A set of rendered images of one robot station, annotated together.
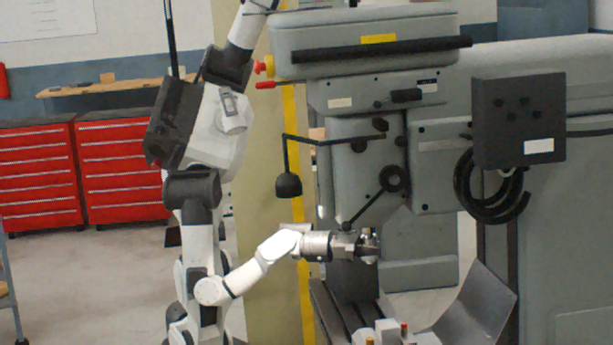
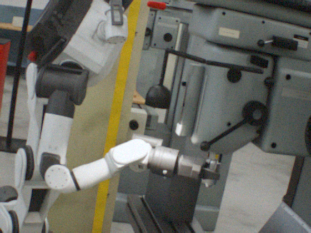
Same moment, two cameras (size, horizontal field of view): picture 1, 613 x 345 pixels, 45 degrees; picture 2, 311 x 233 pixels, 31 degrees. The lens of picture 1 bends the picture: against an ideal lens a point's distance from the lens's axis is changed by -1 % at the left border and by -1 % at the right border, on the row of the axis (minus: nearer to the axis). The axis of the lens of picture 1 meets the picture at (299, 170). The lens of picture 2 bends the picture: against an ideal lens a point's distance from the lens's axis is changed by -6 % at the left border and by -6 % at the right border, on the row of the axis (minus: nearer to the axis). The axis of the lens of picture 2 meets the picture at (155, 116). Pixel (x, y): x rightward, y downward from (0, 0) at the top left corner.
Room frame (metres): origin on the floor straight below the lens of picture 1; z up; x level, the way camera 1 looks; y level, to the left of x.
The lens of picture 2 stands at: (0.31, 0.25, 1.72)
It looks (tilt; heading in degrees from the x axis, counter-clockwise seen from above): 12 degrees down; 352
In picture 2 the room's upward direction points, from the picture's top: 10 degrees clockwise
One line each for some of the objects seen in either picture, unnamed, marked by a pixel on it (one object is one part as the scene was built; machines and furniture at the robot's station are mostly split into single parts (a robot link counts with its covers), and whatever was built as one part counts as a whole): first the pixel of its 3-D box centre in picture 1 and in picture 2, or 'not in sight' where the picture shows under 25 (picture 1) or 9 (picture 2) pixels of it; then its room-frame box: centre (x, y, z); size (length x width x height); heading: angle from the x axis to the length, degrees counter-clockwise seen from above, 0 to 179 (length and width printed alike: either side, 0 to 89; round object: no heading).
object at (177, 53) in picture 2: (303, 140); (188, 56); (1.84, -0.02, 1.58); 0.17 x 0.01 x 0.01; 32
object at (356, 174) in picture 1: (365, 164); (228, 97); (1.97, -0.18, 1.47); 0.21 x 0.19 x 0.32; 7
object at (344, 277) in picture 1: (349, 262); (172, 186); (2.37, -0.14, 1.04); 0.22 x 0.12 x 0.20; 14
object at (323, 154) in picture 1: (324, 178); (190, 100); (1.96, -0.07, 1.45); 0.04 x 0.04 x 0.21; 7
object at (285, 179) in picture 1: (288, 182); (159, 95); (1.92, 0.03, 1.45); 0.07 x 0.07 x 0.06
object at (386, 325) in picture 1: (388, 334); not in sight; (1.80, -0.19, 1.05); 0.06 x 0.05 x 0.06; 8
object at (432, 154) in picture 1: (433, 157); (283, 106); (1.99, -0.37, 1.47); 0.24 x 0.19 x 0.26; 7
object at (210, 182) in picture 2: (368, 248); (210, 173); (1.97, -0.17, 1.23); 0.05 x 0.05 x 0.06
